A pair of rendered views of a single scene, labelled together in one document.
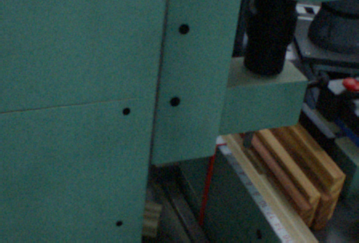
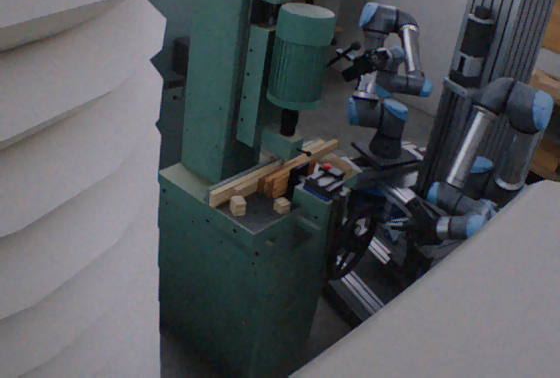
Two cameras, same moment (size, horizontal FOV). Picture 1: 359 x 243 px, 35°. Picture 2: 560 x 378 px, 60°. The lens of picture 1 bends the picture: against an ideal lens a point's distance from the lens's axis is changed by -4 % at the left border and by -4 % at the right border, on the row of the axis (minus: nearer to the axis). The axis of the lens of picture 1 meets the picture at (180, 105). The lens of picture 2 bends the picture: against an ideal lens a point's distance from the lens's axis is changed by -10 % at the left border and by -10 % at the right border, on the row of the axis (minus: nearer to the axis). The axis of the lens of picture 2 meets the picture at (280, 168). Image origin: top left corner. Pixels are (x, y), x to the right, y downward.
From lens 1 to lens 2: 1.59 m
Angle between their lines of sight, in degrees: 50
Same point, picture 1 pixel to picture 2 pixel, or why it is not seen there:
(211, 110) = (251, 129)
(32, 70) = (204, 86)
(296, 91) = (287, 145)
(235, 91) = (268, 132)
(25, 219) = (197, 129)
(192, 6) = (247, 91)
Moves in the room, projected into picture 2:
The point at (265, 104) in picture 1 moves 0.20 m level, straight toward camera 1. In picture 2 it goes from (277, 143) to (219, 144)
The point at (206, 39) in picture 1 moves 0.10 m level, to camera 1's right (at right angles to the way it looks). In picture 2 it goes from (250, 103) to (262, 116)
